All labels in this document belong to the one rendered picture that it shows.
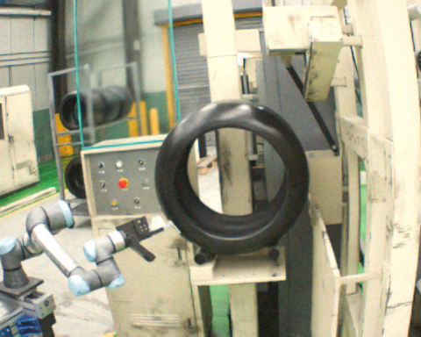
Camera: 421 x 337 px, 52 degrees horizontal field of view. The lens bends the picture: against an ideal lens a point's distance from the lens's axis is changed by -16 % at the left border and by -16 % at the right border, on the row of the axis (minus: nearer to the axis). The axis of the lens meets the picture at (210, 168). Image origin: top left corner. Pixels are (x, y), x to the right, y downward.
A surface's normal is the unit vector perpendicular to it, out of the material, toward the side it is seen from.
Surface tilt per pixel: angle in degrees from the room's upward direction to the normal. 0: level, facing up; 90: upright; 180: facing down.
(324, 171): 90
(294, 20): 90
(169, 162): 86
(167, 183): 89
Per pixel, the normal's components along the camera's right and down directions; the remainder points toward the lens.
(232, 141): -0.11, 0.18
